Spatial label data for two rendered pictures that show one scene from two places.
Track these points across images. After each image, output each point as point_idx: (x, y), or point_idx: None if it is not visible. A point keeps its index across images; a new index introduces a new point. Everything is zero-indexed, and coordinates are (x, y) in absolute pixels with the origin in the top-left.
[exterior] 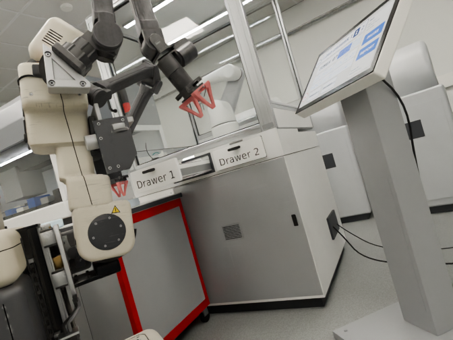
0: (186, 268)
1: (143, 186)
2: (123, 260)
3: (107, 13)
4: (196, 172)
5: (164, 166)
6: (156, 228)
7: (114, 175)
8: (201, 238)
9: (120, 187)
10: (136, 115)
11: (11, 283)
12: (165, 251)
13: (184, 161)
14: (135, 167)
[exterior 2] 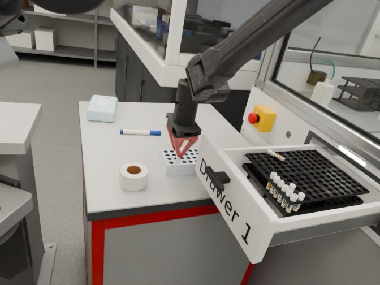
0: (222, 279)
1: (205, 176)
2: (105, 265)
3: None
4: (323, 234)
5: (246, 203)
6: (198, 231)
7: (2, 271)
8: (275, 260)
9: (175, 145)
10: (272, 30)
11: None
12: (197, 260)
13: (339, 152)
14: (266, 81)
